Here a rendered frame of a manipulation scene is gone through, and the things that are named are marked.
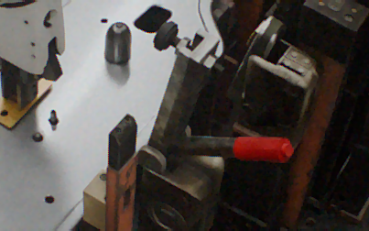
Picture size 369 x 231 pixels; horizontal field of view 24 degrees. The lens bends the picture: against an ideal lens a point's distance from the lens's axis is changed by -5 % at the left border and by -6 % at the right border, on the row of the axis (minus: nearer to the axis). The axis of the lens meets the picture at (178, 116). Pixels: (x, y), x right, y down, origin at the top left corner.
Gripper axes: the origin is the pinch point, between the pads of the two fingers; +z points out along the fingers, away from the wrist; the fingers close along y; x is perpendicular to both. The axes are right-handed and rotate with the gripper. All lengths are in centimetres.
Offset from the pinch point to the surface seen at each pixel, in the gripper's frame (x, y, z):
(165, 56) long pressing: -15.6, -9.7, 2.9
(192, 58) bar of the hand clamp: 1.7, -21.7, -18.4
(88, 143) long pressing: 0.3, -10.0, 3.0
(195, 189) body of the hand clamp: 2.1, -24.0, -2.0
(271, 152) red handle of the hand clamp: 1.0, -30.3, -11.2
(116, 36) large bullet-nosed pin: -11.5, -5.4, -1.2
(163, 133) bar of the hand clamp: 1.8, -19.7, -7.2
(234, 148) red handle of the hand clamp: 0.9, -26.7, -9.0
